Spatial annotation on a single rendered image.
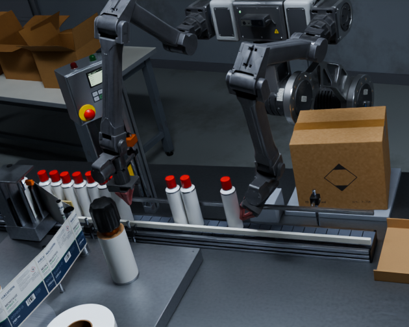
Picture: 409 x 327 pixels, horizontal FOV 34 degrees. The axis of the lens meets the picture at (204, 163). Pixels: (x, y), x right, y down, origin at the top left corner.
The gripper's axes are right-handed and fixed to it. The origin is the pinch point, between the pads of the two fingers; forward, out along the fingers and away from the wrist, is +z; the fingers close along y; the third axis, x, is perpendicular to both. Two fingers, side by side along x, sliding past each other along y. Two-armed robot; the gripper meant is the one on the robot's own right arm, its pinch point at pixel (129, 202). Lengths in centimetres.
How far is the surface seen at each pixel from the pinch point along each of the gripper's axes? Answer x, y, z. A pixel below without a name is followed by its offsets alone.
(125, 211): 3.8, -5.9, 7.4
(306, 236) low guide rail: 2, 61, 10
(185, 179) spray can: 5.5, 20.8, -7.1
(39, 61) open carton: 138, -138, 8
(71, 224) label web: -17.0, -13.1, -2.1
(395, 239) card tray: 14, 86, 18
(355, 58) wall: 300, 11, 85
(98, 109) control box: 11.0, -9.1, -30.3
